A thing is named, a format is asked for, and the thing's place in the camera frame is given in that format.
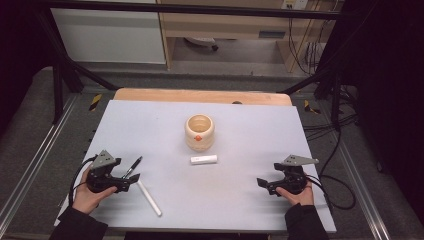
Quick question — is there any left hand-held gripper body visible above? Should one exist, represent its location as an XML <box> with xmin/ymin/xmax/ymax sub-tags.
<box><xmin>85</xmin><ymin>149</ymin><xmax>132</xmax><ymax>195</ymax></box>

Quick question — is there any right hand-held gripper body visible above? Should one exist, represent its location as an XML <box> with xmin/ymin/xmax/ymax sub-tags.
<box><xmin>266</xmin><ymin>154</ymin><xmax>320</xmax><ymax>197</ymax></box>

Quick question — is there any black pen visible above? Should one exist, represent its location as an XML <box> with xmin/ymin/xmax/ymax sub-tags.
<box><xmin>121</xmin><ymin>155</ymin><xmax>144</xmax><ymax>180</ymax></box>

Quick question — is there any long white stick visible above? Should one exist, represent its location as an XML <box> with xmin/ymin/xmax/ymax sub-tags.
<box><xmin>136</xmin><ymin>179</ymin><xmax>163</xmax><ymax>218</ymax></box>

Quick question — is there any wooden pen holder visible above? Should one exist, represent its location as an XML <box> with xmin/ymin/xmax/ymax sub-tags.
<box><xmin>184</xmin><ymin>113</ymin><xmax>216</xmax><ymax>153</ymax></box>

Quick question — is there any person's right hand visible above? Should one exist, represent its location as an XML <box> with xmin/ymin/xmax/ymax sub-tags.
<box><xmin>275</xmin><ymin>183</ymin><xmax>315</xmax><ymax>207</ymax></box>

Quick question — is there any person's left hand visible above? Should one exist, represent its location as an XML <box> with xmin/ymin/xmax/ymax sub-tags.
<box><xmin>72</xmin><ymin>167</ymin><xmax>118</xmax><ymax>215</ymax></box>

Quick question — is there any yellow black hazard tape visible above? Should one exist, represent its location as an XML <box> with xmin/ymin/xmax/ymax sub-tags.
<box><xmin>303</xmin><ymin>99</ymin><xmax>322</xmax><ymax>115</ymax></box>
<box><xmin>88</xmin><ymin>93</ymin><xmax>103</xmax><ymax>112</ymax></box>

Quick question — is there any short white cylinder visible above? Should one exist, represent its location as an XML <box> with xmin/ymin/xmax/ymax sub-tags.
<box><xmin>190</xmin><ymin>154</ymin><xmax>219</xmax><ymax>166</ymax></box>

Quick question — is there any wooden table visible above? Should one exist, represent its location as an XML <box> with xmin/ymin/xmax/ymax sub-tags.
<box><xmin>112</xmin><ymin>87</ymin><xmax>294</xmax><ymax>107</ymax></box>

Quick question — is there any white cabinet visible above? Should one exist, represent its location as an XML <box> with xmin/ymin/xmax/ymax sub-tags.
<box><xmin>49</xmin><ymin>0</ymin><xmax>167</xmax><ymax>65</ymax></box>

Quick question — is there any black curtain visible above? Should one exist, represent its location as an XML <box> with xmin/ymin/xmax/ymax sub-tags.
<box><xmin>0</xmin><ymin>0</ymin><xmax>52</xmax><ymax>129</ymax></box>
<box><xmin>314</xmin><ymin>0</ymin><xmax>424</xmax><ymax>216</ymax></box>

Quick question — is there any white chair base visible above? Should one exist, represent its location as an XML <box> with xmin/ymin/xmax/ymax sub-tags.
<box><xmin>184</xmin><ymin>36</ymin><xmax>220</xmax><ymax>52</ymax></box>

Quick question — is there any light wooden desk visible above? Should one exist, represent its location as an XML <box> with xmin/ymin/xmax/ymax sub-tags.
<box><xmin>155</xmin><ymin>0</ymin><xmax>345</xmax><ymax>74</ymax></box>

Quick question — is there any white power strip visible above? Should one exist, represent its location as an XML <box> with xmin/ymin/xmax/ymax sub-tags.
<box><xmin>281</xmin><ymin>0</ymin><xmax>310</xmax><ymax>11</ymax></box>

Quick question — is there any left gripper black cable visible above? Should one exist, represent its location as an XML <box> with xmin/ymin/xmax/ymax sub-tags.
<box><xmin>67</xmin><ymin>154</ymin><xmax>100</xmax><ymax>208</ymax></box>

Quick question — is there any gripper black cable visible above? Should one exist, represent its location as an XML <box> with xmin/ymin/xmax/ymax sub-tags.
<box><xmin>67</xmin><ymin>154</ymin><xmax>100</xmax><ymax>208</ymax></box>
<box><xmin>304</xmin><ymin>173</ymin><xmax>357</xmax><ymax>211</ymax></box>

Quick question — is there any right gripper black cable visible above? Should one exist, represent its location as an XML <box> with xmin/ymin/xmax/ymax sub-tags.
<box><xmin>304</xmin><ymin>173</ymin><xmax>357</xmax><ymax>211</ymax></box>

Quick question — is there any bundle of black floor cables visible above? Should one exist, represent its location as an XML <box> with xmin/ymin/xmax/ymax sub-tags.
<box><xmin>301</xmin><ymin>84</ymin><xmax>360</xmax><ymax>176</ymax></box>

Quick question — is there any aluminium rail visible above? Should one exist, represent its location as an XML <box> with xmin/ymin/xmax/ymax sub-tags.
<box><xmin>0</xmin><ymin>94</ymin><xmax>80</xmax><ymax>228</ymax></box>
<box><xmin>335</xmin><ymin>139</ymin><xmax>392</xmax><ymax>240</ymax></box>

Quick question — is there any black metal frame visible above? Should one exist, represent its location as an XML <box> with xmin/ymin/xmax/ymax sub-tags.
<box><xmin>32</xmin><ymin>0</ymin><xmax>348</xmax><ymax>125</ymax></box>

